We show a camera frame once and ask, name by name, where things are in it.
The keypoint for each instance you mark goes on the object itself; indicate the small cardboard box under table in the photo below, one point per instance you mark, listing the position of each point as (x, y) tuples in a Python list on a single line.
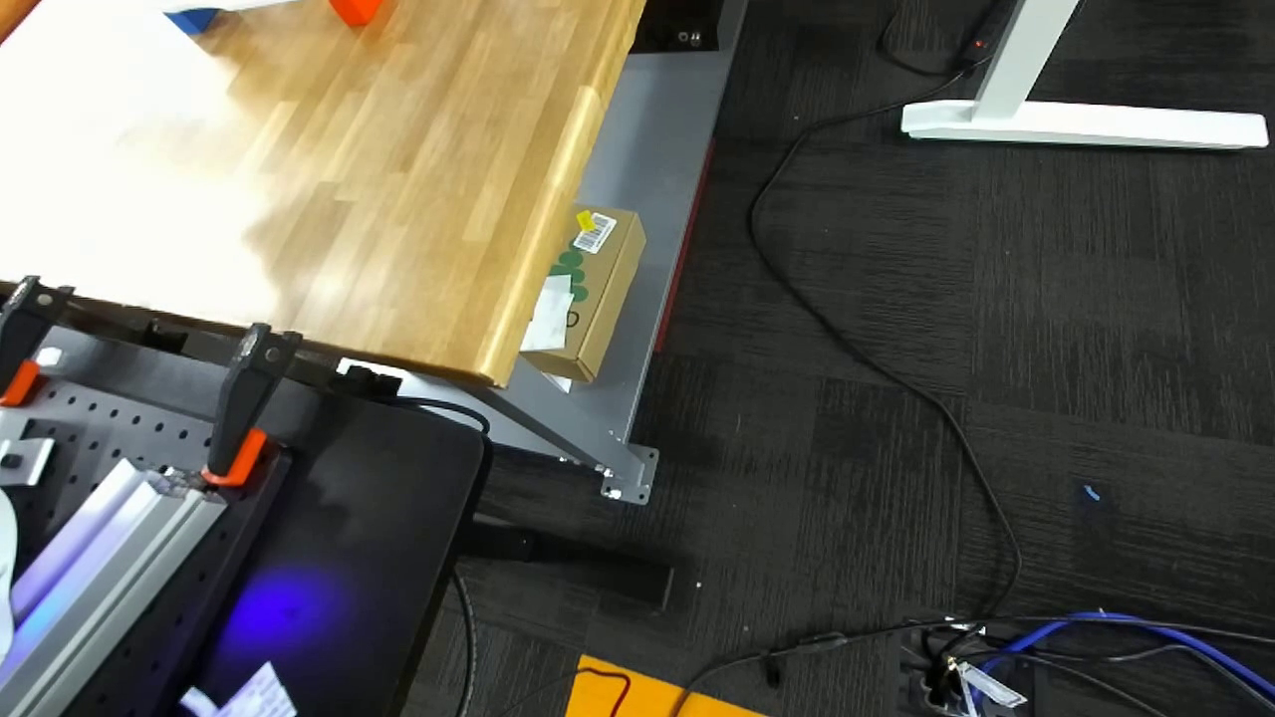
[(584, 291)]

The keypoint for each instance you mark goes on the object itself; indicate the orange floor mat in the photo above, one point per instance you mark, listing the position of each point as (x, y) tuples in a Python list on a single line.
[(620, 692)]

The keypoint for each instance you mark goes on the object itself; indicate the white desk leg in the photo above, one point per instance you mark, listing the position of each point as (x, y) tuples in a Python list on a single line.
[(1009, 111)]

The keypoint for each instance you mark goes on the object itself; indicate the orange block under drawers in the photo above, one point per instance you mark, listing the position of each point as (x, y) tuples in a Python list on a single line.
[(361, 14)]

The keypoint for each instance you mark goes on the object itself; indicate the blue block under drawers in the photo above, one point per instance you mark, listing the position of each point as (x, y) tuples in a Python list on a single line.
[(195, 21)]

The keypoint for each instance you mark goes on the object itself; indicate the orange handled clamp right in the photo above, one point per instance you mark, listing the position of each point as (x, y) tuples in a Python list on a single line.
[(252, 377)]

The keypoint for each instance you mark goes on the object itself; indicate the orange handled clamp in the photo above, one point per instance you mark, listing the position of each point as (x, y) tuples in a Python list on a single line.
[(252, 377), (24, 320)]

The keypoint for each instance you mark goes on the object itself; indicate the orange handled clamp left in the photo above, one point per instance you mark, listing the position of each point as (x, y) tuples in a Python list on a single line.
[(24, 320)]

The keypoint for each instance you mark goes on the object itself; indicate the aluminium extrusion rail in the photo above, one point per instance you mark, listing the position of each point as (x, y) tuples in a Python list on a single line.
[(92, 584)]

